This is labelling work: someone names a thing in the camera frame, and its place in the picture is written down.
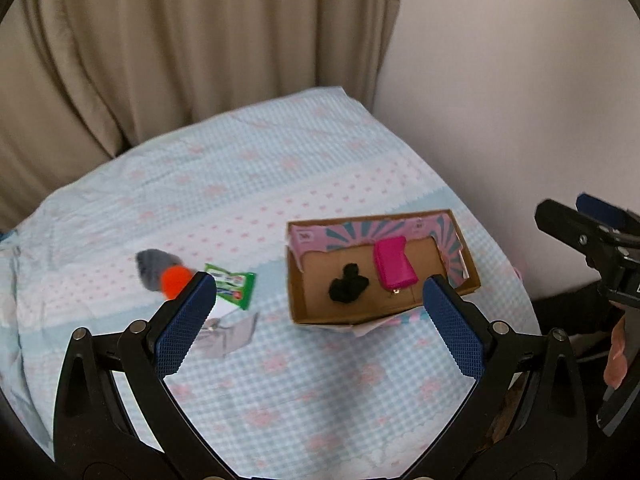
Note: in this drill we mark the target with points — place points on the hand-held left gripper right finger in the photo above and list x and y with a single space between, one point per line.
452 327

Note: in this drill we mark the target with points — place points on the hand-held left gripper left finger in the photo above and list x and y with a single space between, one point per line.
186 321

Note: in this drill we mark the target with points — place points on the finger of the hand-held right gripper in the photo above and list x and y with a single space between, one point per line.
567 225
602 212

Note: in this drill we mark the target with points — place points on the cardboard box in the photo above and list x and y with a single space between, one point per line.
350 290

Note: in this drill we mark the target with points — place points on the person's right hand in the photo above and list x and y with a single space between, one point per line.
617 355

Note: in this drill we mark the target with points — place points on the clear plastic bag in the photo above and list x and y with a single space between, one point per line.
230 332

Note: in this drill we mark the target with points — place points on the grey and orange plush toy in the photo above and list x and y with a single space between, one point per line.
160 270

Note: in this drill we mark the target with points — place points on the green tissue packet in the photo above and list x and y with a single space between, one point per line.
234 287

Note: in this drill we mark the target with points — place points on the pink wallet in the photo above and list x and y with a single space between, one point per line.
394 265

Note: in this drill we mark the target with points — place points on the black sock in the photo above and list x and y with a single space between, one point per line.
348 285

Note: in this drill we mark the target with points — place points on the beige curtain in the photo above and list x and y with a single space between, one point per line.
175 45

